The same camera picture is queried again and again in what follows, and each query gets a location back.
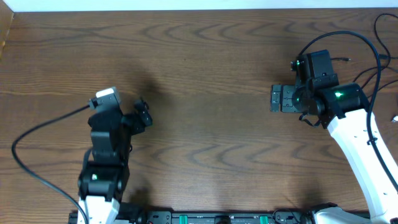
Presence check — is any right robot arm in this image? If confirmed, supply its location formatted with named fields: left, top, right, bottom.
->
left=270, top=50, right=397, bottom=223

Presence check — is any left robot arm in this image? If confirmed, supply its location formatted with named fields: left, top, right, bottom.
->
left=77, top=97, right=152, bottom=223

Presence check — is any right camera black cable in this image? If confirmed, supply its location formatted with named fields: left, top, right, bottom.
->
left=298, top=30, right=398, bottom=194

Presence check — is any camera black cable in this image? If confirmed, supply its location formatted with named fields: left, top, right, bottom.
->
left=11, top=105, right=91, bottom=224
left=298, top=30, right=398, bottom=194

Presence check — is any left camera black cable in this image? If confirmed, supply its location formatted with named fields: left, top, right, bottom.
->
left=11, top=105, right=91, bottom=224

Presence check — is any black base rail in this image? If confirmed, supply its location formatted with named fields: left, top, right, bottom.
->
left=68, top=202, right=371, bottom=224

